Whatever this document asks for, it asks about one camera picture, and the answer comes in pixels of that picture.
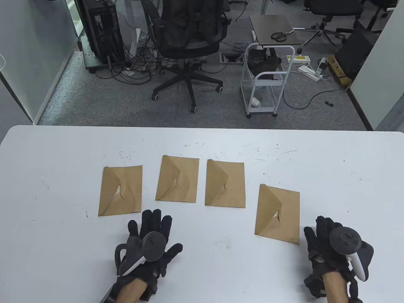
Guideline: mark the grey wheeled computer dolly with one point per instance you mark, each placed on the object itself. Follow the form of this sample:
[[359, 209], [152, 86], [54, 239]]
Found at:
[[91, 63]]

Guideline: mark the dark brown side table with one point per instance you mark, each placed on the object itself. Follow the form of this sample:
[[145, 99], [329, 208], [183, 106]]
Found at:
[[271, 25]]

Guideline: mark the small black floor object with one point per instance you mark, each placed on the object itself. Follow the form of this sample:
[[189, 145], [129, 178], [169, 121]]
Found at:
[[329, 103]]

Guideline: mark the yellow cardboard box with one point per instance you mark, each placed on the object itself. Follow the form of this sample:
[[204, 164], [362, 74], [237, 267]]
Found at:
[[339, 69]]

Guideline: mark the black computer tower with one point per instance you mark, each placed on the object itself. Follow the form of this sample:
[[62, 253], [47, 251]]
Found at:
[[101, 28]]

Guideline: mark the person's left forearm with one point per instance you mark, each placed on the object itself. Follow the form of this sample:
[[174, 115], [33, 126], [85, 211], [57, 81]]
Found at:
[[132, 290]]

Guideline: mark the brown paper envelope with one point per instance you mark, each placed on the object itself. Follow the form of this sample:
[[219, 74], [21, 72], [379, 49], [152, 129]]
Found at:
[[126, 176], [233, 192], [186, 189], [287, 202]]

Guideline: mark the white rolling cart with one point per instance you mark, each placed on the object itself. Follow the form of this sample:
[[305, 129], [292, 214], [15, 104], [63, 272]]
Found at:
[[271, 46]]

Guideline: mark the black bag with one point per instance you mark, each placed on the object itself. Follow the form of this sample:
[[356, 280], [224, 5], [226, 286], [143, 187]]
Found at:
[[263, 63]]

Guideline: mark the black mesh office chair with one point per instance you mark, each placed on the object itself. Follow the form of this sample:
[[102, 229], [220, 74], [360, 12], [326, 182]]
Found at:
[[189, 38]]

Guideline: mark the person's right hand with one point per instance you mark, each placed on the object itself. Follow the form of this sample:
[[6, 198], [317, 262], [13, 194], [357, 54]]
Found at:
[[318, 246]]

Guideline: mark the person's right forearm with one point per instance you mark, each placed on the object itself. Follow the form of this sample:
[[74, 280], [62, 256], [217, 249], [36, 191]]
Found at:
[[336, 288]]

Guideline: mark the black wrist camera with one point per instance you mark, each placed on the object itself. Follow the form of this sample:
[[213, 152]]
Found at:
[[313, 284], [148, 292]]

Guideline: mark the black flat monitor panel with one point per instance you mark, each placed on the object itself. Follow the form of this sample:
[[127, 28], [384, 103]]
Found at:
[[356, 50]]

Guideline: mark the person's left hand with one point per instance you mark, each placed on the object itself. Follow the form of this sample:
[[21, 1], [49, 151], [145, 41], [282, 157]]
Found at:
[[151, 221]]

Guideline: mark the grey floor socket box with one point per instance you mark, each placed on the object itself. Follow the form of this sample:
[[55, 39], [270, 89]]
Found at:
[[232, 58]]

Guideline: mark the white paper cup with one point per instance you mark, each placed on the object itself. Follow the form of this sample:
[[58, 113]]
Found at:
[[255, 102]]

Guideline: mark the white power strip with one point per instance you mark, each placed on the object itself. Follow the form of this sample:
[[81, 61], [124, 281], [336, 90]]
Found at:
[[311, 72]]

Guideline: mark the yellow power strip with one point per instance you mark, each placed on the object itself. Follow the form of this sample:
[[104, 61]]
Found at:
[[300, 58]]

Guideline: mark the white plug adapter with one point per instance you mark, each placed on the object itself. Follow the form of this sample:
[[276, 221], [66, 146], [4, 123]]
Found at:
[[322, 66]]

